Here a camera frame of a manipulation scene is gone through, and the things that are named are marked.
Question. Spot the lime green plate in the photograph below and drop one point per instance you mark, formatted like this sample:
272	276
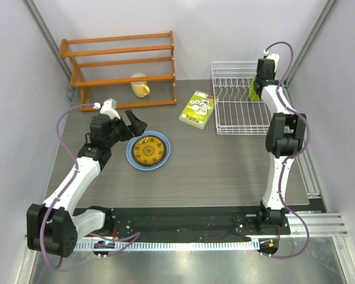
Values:
253	90

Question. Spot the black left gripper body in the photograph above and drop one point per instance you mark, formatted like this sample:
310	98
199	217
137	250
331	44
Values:
119	132

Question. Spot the white wire dish rack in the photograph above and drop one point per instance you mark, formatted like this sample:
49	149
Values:
235	112

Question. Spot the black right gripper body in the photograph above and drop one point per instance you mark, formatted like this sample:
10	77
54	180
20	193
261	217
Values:
272	71

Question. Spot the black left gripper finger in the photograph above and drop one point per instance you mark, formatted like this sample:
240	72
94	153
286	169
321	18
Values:
137	128
132	118

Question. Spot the green book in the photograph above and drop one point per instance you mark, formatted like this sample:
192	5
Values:
198	110

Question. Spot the yellow patterned plate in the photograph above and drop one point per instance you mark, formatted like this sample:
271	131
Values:
149	150

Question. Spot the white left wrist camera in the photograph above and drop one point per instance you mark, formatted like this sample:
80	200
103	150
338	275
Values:
108	107

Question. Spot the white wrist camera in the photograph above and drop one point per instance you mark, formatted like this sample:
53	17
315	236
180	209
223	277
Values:
272	56
108	107

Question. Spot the orange wooden shelf rack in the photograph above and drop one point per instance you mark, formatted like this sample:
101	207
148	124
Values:
110	61

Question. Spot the yellow mug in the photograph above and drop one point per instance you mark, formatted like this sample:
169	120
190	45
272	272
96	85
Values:
140	88

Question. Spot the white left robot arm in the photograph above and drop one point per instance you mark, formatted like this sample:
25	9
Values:
52	227

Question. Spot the slotted cable duct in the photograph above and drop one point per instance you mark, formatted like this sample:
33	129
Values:
91	245

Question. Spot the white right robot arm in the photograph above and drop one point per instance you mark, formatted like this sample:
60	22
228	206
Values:
285	138

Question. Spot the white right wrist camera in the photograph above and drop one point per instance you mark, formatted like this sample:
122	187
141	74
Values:
272	56

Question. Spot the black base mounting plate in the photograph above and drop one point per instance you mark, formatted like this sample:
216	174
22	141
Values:
213	224

